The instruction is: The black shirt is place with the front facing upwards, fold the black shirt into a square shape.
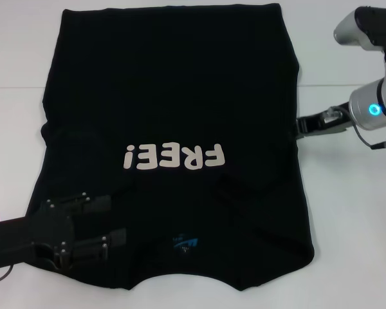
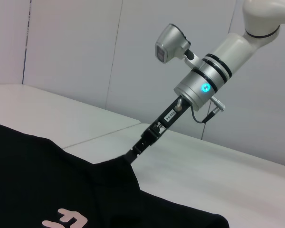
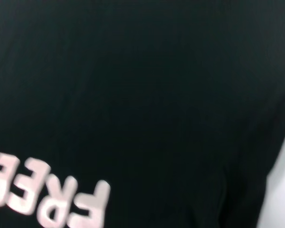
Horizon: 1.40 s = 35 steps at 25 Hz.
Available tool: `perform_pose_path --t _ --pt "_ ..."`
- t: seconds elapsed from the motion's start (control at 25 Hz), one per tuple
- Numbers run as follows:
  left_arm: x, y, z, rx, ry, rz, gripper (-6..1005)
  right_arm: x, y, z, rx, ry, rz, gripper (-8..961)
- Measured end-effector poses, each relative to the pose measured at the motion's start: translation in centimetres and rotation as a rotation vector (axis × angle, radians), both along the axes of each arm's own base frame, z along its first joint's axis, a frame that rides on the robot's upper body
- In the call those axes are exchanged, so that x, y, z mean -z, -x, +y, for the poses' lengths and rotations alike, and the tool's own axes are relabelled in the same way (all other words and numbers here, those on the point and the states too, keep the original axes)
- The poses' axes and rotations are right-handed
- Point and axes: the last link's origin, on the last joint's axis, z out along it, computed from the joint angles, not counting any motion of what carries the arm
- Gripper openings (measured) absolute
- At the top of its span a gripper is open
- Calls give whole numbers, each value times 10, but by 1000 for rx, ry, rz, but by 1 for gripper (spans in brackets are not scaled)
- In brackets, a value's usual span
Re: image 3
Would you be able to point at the black shirt with FREE print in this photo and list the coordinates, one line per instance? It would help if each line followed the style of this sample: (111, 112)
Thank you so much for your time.
(133, 95)

